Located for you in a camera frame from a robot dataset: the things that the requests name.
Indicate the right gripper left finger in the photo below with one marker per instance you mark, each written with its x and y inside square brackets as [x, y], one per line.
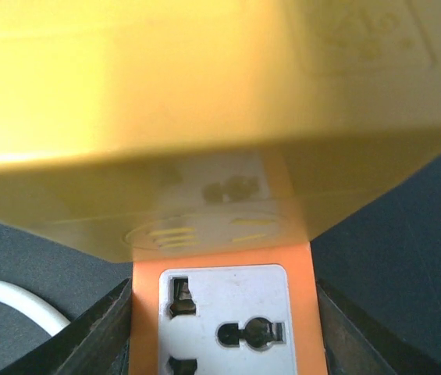
[97, 342]

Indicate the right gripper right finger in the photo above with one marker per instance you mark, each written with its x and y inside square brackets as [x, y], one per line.
[356, 343]

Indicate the orange power strip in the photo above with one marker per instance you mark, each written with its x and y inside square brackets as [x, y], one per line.
[223, 280]

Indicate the yellow cube socket adapter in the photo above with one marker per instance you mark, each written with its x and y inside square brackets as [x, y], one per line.
[136, 130]

